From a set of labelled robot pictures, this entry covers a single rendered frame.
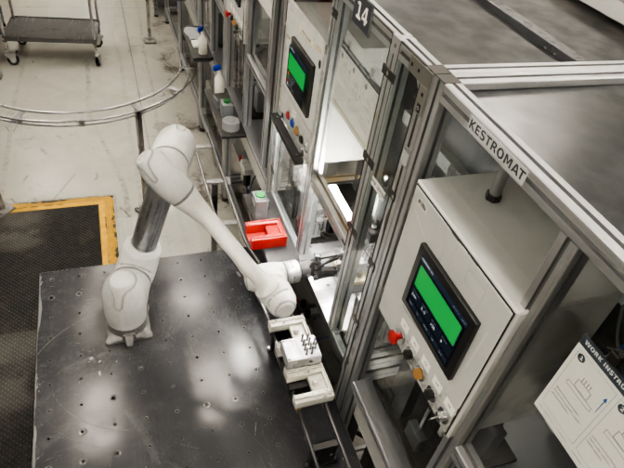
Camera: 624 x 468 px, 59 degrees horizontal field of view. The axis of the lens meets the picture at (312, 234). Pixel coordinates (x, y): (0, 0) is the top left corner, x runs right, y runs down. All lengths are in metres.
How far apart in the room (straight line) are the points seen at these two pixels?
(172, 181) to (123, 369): 0.81
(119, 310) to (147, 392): 0.32
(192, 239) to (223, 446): 1.94
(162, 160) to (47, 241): 2.10
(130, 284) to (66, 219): 1.85
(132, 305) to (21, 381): 1.10
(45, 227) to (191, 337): 1.85
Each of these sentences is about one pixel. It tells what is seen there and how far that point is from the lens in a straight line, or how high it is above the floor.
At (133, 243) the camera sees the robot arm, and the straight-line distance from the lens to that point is 2.27.
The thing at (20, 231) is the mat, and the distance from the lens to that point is 3.94.
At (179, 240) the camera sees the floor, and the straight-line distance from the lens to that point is 3.72.
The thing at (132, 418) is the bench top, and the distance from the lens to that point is 2.14.
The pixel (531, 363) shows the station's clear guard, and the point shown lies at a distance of 1.15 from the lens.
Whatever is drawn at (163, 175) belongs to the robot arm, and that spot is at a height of 1.46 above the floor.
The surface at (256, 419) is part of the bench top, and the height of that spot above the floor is 0.68.
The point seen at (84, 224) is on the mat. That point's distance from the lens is 3.90.
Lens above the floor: 2.52
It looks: 41 degrees down
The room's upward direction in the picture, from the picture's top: 10 degrees clockwise
